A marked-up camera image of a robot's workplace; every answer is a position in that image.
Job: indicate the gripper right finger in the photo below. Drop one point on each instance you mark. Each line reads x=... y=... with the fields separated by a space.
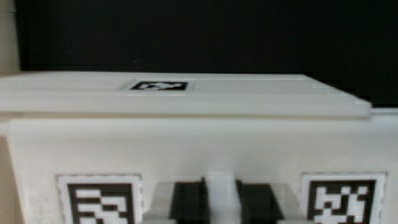
x=259 y=206

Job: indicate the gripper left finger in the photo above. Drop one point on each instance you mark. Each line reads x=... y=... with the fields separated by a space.
x=190 y=205

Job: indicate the white cabinet body box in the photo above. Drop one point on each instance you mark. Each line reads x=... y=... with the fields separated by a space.
x=181 y=94

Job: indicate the white frame fence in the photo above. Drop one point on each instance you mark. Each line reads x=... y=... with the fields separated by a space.
x=9 y=56

